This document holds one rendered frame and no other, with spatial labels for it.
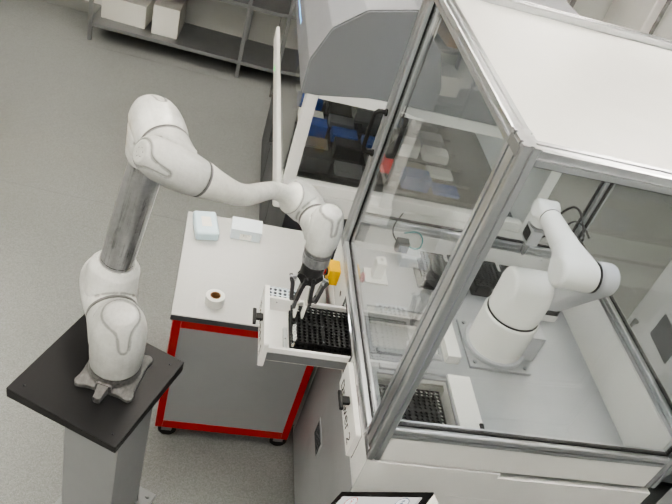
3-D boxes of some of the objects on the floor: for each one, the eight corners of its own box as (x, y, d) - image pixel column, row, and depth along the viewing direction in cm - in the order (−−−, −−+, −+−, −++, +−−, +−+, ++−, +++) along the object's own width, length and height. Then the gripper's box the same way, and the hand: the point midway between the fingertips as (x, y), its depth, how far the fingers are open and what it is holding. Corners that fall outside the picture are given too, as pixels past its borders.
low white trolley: (149, 440, 288) (171, 313, 242) (167, 333, 336) (188, 210, 290) (284, 454, 300) (329, 336, 255) (283, 349, 348) (321, 233, 303)
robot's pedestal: (39, 523, 250) (40, 391, 204) (90, 462, 274) (101, 331, 228) (109, 562, 246) (126, 436, 200) (156, 496, 270) (180, 370, 224)
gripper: (336, 258, 220) (318, 311, 234) (291, 251, 217) (275, 304, 231) (338, 273, 214) (319, 326, 229) (291, 266, 211) (275, 320, 225)
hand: (300, 308), depth 228 cm, fingers closed
